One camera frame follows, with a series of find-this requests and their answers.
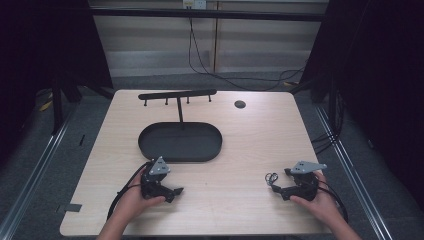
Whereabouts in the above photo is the dark curtain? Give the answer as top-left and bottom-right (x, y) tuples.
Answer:
(299, 0), (424, 214)
(0, 0), (115, 164)

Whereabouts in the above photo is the person's left hand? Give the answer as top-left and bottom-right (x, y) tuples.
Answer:
(116, 167), (167, 221)

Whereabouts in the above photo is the black cable bundle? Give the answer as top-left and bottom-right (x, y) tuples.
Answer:
(310, 88), (346, 155)

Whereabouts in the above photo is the grey tape piece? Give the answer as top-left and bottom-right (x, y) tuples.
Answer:
(55, 203), (83, 214)

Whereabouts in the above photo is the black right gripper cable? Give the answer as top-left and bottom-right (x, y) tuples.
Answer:
(315, 179), (350, 224)

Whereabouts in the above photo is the black hook stand with tray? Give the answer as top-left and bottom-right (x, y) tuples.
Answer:
(137, 88), (224, 164)

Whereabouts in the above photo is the white wall socket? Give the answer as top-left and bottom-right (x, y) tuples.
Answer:
(182, 0), (208, 10)

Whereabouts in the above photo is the black metal stand leg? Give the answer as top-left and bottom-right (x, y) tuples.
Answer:
(50, 78), (65, 136)

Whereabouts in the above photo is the black horizontal frame bar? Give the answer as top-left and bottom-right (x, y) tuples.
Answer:
(89, 7), (327, 23)

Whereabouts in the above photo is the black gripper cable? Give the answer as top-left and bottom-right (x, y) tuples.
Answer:
(315, 179), (350, 224)
(106, 161), (150, 221)

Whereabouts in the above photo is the person's right hand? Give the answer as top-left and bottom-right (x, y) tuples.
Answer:
(289, 171), (340, 225)

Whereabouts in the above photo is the yellow tape strip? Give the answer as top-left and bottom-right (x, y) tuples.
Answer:
(38, 99), (54, 113)

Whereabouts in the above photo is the metal floor rail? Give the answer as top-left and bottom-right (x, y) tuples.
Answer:
(0, 99), (79, 240)
(313, 104), (396, 240)

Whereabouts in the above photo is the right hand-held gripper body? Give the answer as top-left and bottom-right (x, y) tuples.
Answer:
(288, 160), (328, 202)

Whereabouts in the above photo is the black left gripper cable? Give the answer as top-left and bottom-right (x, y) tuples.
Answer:
(106, 161), (150, 221)

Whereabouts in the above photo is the black floor cable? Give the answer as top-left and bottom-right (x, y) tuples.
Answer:
(187, 17), (308, 93)

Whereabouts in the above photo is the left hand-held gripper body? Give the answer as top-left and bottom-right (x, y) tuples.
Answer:
(140, 156), (171, 201)

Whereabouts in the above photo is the metal key ring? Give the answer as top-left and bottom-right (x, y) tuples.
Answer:
(264, 171), (280, 187)

